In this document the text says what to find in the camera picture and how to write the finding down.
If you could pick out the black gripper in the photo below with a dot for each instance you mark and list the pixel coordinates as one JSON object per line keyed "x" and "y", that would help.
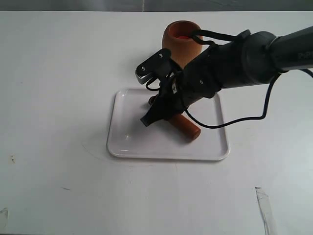
{"x": 182, "y": 90}

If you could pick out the brown wooden pestle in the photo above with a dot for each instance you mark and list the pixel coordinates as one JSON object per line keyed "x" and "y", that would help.
{"x": 185, "y": 126}

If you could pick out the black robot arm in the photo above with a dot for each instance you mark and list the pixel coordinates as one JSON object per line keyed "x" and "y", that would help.
{"x": 246, "y": 59}

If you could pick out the wooden mortar cup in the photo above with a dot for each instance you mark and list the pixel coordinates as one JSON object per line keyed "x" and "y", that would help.
{"x": 183, "y": 51}

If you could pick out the white rectangular tray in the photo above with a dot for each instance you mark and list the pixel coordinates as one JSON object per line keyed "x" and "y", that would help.
{"x": 129, "y": 138}

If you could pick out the clear tape strip right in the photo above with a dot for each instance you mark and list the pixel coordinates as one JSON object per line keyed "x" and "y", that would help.
{"x": 265, "y": 211}

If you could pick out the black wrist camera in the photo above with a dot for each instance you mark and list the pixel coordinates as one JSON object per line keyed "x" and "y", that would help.
{"x": 158, "y": 66}

